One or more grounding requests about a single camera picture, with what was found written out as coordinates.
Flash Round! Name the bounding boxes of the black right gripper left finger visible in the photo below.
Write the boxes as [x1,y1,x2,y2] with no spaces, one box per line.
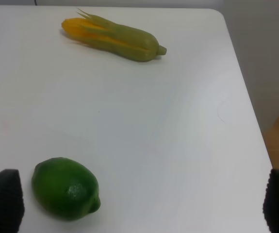
[0,169,25,233]

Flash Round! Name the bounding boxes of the green lime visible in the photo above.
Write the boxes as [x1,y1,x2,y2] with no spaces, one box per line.
[31,157,101,221]

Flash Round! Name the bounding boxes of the corn cob with green husk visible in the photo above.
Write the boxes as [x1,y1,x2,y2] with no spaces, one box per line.
[61,9,167,62]

